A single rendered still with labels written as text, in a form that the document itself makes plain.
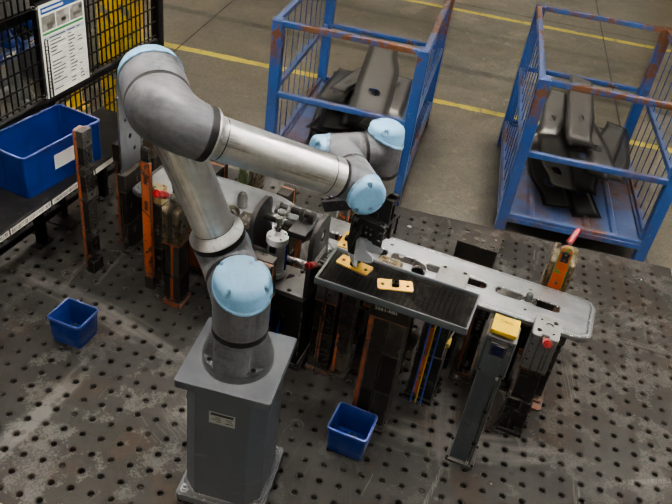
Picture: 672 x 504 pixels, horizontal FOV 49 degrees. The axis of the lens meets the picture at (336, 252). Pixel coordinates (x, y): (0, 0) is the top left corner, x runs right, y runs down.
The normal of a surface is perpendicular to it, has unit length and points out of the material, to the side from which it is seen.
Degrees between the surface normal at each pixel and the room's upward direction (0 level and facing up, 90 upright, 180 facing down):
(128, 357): 0
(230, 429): 90
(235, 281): 8
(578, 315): 0
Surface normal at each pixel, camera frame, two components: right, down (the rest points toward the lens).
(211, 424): -0.22, 0.56
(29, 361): 0.12, -0.80
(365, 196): 0.32, 0.60
